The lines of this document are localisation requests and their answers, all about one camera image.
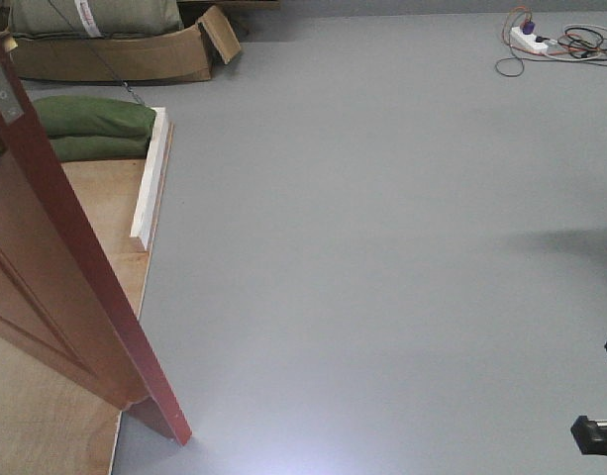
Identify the brown wooden door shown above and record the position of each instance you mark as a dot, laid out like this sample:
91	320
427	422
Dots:
60	299

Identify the black robot part lower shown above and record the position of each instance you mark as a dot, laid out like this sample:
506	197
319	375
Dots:
590	435

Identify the cardboard box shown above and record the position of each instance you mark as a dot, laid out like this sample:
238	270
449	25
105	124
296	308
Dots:
184	56

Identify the lower green sandbag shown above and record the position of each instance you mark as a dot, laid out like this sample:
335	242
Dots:
86	148

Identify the green sandbag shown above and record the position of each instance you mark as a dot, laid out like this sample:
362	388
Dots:
86	148
70	116

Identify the upper green sandbag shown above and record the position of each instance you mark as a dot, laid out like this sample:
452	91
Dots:
70	116

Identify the white power strip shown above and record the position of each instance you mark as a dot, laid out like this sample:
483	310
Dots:
527	42

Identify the white edge rail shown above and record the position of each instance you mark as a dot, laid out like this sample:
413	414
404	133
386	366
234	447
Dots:
152	182

